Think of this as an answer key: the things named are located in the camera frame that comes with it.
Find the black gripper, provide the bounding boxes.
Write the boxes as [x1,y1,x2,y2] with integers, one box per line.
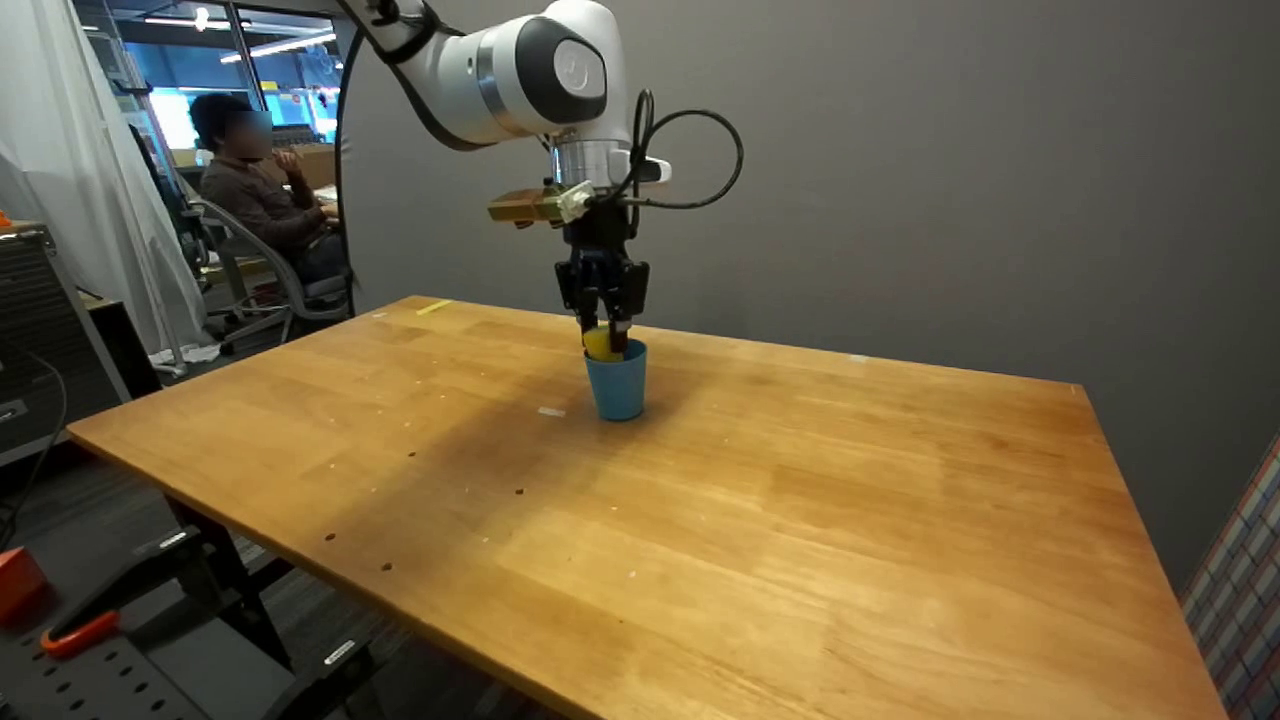
[556,213,648,351]

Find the yellow block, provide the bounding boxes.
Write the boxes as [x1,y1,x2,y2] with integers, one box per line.
[580,326,611,359]

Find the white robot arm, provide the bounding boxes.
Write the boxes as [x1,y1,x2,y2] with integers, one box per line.
[337,0,648,357]

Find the blue cup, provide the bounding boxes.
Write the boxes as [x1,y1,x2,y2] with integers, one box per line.
[583,341,648,425]

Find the office chair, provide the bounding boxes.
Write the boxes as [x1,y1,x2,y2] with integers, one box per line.
[186,184,354,357]

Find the seated person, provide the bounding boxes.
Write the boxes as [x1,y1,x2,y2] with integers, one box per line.
[189,91,348,281]

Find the white curtain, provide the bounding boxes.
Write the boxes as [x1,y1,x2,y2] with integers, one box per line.
[0,0,210,357]

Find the plaid cloth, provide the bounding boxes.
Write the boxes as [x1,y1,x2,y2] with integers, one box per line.
[1185,447,1280,720]

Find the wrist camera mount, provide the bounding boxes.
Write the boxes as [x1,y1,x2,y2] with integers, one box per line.
[488,184,648,226]

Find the black cable loop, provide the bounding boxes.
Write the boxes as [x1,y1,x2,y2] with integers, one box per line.
[630,89,748,216]

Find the black table leg frame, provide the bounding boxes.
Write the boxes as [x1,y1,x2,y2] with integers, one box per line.
[39,501,379,720]

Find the orange clamp handle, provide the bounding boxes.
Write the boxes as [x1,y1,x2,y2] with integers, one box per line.
[39,609,122,660]

